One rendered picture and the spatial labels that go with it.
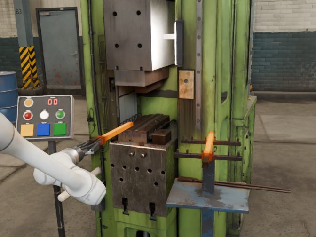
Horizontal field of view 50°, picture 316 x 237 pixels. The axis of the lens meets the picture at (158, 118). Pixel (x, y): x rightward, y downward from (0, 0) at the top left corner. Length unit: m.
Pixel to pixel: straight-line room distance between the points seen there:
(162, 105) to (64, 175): 1.42
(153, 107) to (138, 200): 0.72
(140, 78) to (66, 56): 6.81
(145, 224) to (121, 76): 0.95
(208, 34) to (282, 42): 5.99
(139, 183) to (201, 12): 1.08
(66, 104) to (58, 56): 6.64
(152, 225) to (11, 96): 4.78
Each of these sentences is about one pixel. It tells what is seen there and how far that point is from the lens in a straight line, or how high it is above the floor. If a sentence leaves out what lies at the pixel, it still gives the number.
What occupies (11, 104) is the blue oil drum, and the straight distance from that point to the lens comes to 6.58.
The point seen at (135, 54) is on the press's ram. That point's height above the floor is 1.45.
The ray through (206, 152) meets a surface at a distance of 1.59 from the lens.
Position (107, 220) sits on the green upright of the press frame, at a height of 0.22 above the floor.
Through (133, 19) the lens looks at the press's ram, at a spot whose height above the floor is 1.65.
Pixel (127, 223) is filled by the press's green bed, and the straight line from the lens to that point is 2.33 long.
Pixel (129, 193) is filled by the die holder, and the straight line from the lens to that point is 2.20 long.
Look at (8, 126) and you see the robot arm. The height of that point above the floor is 1.36.
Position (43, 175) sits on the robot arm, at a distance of 1.37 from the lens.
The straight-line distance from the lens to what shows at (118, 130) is 1.86.
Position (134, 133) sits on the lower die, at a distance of 2.09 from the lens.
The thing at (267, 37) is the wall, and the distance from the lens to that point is 7.88.
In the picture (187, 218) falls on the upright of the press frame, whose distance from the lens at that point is 2.37.
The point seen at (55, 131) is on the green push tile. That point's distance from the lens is 2.17.
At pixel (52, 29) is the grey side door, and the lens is 8.85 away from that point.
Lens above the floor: 1.60
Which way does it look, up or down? 15 degrees down
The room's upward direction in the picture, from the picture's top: 1 degrees counter-clockwise
